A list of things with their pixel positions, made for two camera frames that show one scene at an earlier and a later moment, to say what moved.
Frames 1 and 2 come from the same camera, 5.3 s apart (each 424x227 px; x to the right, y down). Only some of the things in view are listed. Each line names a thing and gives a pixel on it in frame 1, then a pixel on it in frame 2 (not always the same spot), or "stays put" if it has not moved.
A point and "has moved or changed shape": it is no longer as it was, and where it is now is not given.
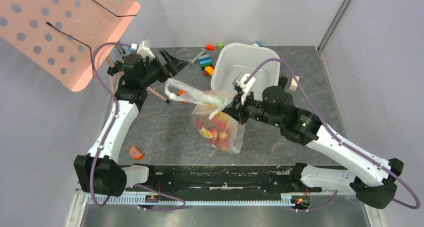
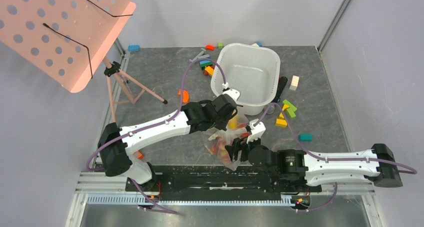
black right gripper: [236, 109] -> [241, 149]
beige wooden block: [294, 85] stays put
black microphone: [283, 81] stays put
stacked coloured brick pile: [206, 65] stays put
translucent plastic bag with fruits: [219, 128] has moved or changed shape
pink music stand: [57, 29] stays put
